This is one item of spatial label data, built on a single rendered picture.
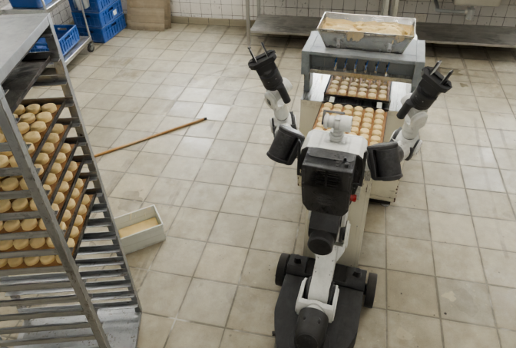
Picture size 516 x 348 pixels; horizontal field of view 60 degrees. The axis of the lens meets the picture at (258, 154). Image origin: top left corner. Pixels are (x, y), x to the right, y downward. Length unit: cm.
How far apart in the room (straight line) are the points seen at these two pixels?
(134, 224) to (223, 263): 71
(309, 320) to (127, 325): 100
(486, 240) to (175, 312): 210
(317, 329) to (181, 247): 122
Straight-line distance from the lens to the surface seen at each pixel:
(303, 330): 231
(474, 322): 298
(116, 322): 271
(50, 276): 256
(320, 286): 246
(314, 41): 295
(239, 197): 345
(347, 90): 297
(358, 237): 266
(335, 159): 179
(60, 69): 177
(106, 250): 232
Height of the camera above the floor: 232
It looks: 37 degrees down
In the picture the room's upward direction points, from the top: 2 degrees counter-clockwise
